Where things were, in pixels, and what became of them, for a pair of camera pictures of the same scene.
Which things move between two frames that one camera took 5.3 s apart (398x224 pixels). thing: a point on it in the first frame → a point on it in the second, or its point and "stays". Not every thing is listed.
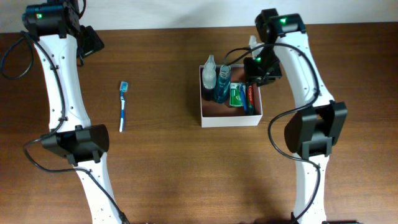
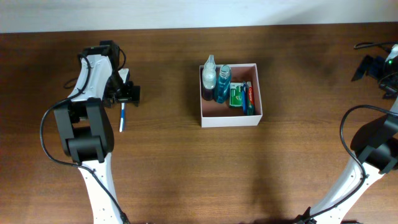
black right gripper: (262, 76) → (375, 66)
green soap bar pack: (236, 98) stays
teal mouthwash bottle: (223, 84) stays
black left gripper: (92, 43) → (126, 94)
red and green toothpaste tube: (250, 100) stays
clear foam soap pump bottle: (209, 78) stays
